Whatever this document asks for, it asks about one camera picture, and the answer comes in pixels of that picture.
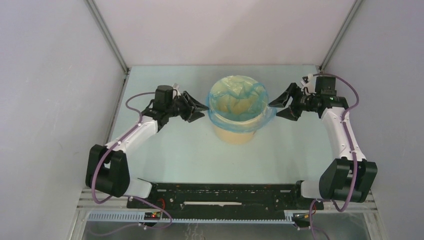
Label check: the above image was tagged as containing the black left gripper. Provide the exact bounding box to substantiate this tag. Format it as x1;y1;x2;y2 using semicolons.
166;91;209;123

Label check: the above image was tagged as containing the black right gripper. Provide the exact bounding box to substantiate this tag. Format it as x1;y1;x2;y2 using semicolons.
269;82;320;122

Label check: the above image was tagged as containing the yellow printed trash bin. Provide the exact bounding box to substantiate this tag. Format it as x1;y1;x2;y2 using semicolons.
212;125;256;145

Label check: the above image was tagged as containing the blue plastic trash bag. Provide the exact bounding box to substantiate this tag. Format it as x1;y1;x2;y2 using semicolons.
206;75;277;133

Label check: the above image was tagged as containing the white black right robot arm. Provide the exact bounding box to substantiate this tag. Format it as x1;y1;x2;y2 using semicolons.
268;73;378;209

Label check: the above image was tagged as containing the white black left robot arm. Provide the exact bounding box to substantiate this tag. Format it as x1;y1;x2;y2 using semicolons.
85;84;209;208

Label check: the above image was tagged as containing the small lit circuit board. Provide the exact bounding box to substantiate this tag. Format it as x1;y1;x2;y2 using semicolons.
143;212;162;221

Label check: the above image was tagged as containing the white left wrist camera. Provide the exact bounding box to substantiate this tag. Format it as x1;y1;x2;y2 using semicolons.
172;83;181;99

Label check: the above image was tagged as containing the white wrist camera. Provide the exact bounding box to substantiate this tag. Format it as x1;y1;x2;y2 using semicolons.
300;73;316;95
172;83;181;99

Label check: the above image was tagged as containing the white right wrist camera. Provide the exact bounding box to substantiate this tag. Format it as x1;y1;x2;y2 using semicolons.
300;73;316;95

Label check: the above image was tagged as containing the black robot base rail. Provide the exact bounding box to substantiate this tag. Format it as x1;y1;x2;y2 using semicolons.
147;182;313;212

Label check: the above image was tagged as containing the aluminium corner frame right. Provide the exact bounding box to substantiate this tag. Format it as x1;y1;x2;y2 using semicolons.
318;0;364;73

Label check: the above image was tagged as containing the aluminium corner frame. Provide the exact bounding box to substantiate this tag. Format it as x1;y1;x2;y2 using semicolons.
84;0;131;75
318;0;364;73

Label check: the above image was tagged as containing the aluminium corner frame left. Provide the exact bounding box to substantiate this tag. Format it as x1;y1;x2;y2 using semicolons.
84;0;131;75

